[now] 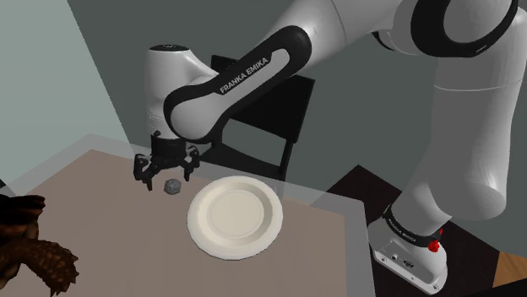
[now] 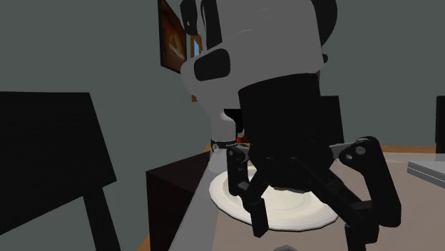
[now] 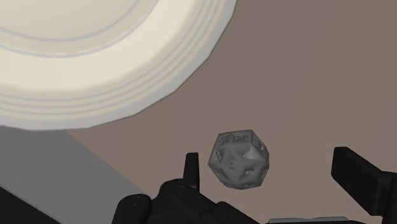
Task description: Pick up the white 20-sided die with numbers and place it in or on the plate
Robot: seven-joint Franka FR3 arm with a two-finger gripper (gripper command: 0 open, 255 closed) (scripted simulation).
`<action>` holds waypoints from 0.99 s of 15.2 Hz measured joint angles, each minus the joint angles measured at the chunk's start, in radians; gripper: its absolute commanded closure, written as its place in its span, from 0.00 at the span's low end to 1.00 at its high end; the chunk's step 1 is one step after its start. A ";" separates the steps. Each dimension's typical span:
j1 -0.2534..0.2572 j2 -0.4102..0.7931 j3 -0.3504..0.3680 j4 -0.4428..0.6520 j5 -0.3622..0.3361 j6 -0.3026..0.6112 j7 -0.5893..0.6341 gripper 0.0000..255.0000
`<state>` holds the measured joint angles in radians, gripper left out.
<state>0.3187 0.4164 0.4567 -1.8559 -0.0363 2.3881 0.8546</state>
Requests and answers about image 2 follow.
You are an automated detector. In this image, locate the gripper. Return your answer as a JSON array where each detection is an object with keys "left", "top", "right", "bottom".
[{"left": 225, "top": 73, "right": 335, "bottom": 240}]

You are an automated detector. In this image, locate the grey flat box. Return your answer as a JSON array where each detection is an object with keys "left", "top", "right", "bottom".
[{"left": 406, "top": 159, "right": 445, "bottom": 190}]

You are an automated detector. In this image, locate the black chair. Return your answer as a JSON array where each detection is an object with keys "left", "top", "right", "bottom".
[{"left": 0, "top": 91, "right": 122, "bottom": 251}]

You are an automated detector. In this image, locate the orange brown wall picture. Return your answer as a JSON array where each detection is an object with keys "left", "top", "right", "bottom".
[{"left": 158, "top": 0, "right": 189, "bottom": 75}]

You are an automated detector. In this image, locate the white plate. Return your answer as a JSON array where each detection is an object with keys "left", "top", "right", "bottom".
[{"left": 208, "top": 164, "right": 340, "bottom": 232}]

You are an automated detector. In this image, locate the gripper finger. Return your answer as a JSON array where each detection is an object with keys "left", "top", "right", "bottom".
[{"left": 295, "top": 136, "right": 403, "bottom": 251}]

